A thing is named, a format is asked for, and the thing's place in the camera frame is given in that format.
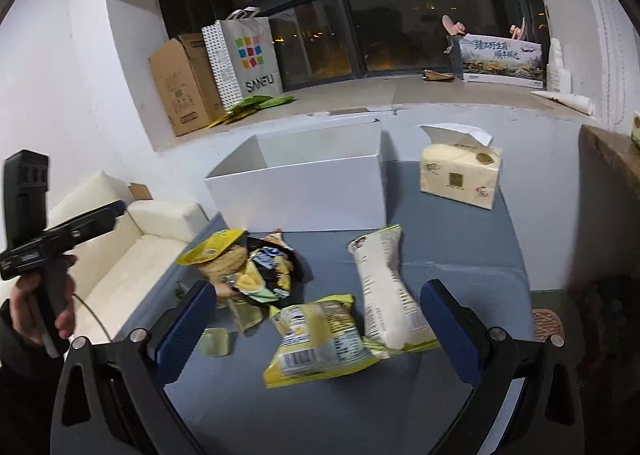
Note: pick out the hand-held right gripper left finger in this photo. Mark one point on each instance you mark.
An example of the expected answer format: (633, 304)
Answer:
(184, 331)

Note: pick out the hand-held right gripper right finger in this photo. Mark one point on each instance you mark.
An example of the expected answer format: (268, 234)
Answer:
(451, 331)

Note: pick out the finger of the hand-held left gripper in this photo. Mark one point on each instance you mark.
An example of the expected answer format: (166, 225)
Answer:
(102, 219)

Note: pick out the small clear packet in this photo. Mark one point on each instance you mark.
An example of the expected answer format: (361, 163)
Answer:
(247, 315)
(216, 342)

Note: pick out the long white snack bag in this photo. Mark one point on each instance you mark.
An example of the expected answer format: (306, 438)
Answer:
(385, 295)

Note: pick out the yellow cookie packet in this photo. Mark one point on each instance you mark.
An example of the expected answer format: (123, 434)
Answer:
(220, 260)

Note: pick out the black snack bag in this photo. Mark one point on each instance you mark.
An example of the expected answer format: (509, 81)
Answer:
(272, 270)

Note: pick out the yellow-green chip bag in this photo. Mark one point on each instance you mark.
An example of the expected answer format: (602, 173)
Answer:
(320, 340)

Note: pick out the white cardboard box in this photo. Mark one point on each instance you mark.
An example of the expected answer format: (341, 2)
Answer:
(300, 195)

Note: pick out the person's left forearm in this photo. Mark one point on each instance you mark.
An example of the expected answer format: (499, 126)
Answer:
(22, 395)

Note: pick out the person's left hand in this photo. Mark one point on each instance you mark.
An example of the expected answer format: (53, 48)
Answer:
(24, 307)

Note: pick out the cream sofa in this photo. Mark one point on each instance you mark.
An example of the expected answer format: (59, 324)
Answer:
(135, 245)

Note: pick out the flat cardboard piece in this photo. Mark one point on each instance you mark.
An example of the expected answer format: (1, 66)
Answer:
(140, 191)

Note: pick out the orange ribbed mat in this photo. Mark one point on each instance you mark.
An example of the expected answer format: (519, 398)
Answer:
(547, 325)

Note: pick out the yellow tissue pack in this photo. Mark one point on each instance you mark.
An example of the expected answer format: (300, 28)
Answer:
(460, 180)

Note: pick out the brown cardboard box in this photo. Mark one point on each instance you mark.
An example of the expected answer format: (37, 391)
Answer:
(182, 90)

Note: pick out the pile of green yellow packets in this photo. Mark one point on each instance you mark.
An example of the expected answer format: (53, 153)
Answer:
(250, 107)

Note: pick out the white paper shopping bag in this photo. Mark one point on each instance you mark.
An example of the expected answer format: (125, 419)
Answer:
(245, 60)

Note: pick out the wooden side shelf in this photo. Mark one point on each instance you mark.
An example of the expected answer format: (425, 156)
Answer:
(612, 160)

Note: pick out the brown snack packet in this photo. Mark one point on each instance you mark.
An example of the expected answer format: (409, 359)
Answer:
(439, 76)

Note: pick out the rolled white paper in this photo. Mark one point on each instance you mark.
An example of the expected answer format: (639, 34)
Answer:
(565, 102)

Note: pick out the green and cream box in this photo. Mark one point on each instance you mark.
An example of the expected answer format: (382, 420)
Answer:
(636, 130)

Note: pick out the landscape printed flat box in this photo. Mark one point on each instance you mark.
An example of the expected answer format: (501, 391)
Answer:
(502, 62)

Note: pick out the white plastic bottle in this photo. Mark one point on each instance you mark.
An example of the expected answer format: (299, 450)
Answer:
(557, 67)

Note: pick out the pink plastic toy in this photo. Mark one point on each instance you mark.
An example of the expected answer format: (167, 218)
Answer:
(452, 26)
(520, 30)

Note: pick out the dark framed window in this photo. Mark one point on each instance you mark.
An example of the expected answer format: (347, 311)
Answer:
(390, 10)

